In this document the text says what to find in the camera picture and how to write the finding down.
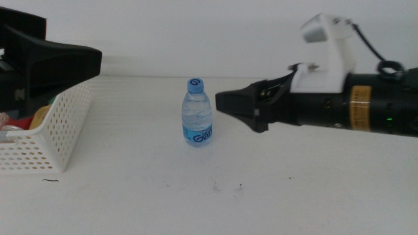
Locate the red soda can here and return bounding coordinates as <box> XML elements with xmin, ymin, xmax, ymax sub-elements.
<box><xmin>0</xmin><ymin>112</ymin><xmax>33</xmax><ymax>131</ymax></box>

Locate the yellow juice bottle white cap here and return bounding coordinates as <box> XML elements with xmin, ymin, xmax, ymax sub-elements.
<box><xmin>28</xmin><ymin>96</ymin><xmax>55</xmax><ymax>131</ymax></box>

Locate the clear water bottle blue cap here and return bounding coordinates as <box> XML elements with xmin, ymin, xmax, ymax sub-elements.
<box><xmin>181</xmin><ymin>77</ymin><xmax>214</xmax><ymax>148</ymax></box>

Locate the white perforated plastic basket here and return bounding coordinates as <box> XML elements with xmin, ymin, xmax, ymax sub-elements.
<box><xmin>0</xmin><ymin>81</ymin><xmax>93</xmax><ymax>174</ymax></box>

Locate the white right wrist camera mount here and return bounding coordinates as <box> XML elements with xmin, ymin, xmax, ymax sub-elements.
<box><xmin>289</xmin><ymin>12</ymin><xmax>357</xmax><ymax>94</ymax></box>

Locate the black right camera cable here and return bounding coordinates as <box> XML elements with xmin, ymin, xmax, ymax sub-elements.
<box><xmin>351</xmin><ymin>22</ymin><xmax>406</xmax><ymax>82</ymax></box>

